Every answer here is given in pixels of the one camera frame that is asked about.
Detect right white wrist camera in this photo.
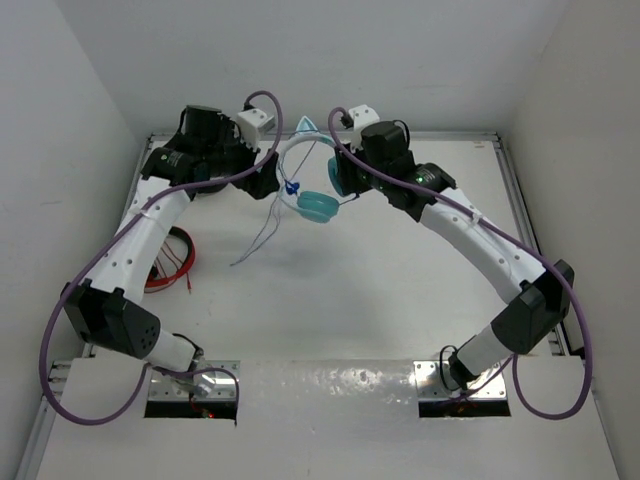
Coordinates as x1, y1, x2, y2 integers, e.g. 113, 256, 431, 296
340, 104, 381, 153

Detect purple cable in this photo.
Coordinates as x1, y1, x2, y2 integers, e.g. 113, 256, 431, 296
327, 106, 593, 418
38, 90, 284, 426

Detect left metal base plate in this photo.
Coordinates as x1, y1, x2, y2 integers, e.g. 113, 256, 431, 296
148, 360, 240, 402

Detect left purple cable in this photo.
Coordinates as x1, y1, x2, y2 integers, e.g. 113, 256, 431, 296
38, 90, 284, 426

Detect teal cat-ear headphones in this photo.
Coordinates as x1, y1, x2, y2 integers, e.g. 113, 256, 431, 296
277, 115, 360, 224

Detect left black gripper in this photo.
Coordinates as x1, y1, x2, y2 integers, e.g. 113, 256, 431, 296
202, 122, 277, 198

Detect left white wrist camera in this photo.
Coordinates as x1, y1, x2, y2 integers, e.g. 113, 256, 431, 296
235, 108, 276, 152

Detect metal base plate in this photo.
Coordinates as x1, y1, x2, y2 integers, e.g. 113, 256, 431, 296
148, 360, 240, 402
413, 359, 510, 401

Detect red headphones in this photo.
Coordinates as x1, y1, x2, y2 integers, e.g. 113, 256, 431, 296
144, 227, 196, 294

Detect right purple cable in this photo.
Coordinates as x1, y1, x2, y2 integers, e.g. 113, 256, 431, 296
327, 106, 593, 418

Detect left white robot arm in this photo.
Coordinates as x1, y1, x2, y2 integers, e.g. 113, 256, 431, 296
64, 104, 278, 372

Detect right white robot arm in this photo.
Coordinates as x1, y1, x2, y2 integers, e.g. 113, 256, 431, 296
329, 121, 569, 391

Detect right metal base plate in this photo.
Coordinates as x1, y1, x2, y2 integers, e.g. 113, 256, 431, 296
413, 359, 510, 401

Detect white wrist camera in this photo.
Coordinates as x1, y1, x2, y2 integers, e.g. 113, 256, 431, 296
235, 108, 276, 152
340, 104, 381, 153

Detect blue headphone cable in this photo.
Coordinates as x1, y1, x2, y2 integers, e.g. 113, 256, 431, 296
229, 142, 316, 267

